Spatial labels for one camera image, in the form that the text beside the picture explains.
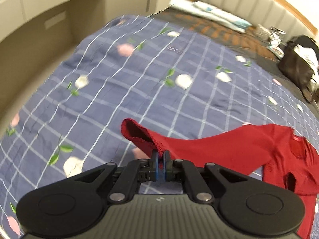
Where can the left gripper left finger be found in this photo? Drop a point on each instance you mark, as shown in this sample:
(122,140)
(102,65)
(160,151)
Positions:
(149,168)

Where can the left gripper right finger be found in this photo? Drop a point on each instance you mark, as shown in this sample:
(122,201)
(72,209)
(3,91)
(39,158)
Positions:
(172,169)

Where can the red knit sweater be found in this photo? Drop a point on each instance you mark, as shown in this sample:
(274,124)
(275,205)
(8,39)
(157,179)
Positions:
(288,161)

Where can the blue floral checked quilt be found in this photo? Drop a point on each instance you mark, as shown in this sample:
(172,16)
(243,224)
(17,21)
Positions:
(172,80)

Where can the brown bamboo sleeping mat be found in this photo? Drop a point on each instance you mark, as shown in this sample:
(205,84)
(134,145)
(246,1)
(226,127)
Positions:
(245,41)

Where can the dark brown leather handbag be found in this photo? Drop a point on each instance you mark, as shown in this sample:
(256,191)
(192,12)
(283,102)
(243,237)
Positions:
(297,70)

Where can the silver foil package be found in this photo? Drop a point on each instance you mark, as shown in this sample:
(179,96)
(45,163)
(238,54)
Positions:
(275,40)

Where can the light blue folded pillow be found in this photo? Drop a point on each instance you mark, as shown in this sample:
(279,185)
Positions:
(212,13)

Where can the white tote bag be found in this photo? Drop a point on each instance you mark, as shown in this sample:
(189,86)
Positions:
(308,55)

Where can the grey padded wooden headboard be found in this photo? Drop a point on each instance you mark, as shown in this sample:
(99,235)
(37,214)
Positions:
(278,13)

